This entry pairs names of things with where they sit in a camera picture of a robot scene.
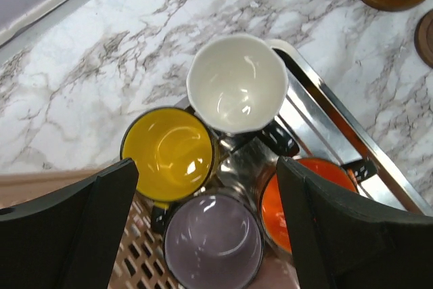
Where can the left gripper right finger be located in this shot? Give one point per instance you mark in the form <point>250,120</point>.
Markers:
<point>343,240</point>

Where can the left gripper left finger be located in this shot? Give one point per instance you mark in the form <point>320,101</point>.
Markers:
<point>70,237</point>

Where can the black mug white inside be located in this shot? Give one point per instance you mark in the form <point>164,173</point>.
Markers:
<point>237,84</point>

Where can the dark walnut coaster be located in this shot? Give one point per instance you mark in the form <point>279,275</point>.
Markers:
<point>423,38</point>

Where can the orange mug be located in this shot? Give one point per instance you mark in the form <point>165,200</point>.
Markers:
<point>271,210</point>

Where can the stainless steel tray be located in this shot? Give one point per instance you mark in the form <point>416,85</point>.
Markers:
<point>322,127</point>

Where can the lilac mug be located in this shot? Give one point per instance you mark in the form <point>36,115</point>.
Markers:
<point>213,241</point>

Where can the yellow mug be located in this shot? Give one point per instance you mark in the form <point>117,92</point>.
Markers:
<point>175,155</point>

